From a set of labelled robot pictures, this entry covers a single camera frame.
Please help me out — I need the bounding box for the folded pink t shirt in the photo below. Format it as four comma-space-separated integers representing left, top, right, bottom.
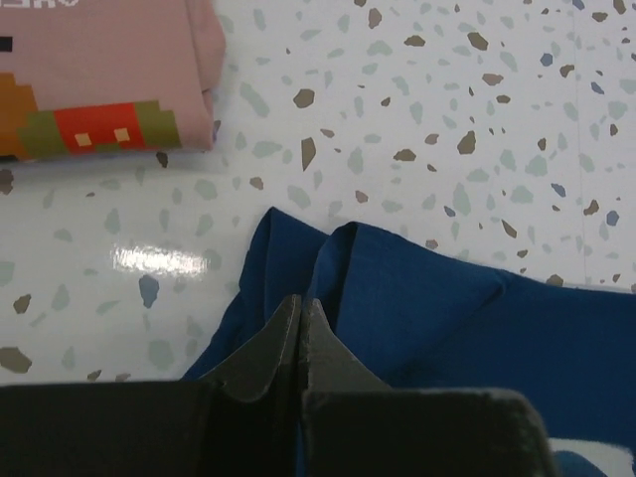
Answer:
1, 1, 226, 161

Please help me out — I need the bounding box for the blue t shirt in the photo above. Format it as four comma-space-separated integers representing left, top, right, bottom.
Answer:
186, 208, 635, 449

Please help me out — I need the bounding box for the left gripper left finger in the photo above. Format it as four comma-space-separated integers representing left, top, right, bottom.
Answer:
1, 295, 301, 476

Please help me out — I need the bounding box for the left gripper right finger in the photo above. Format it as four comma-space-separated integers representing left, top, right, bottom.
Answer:
300, 299, 559, 476

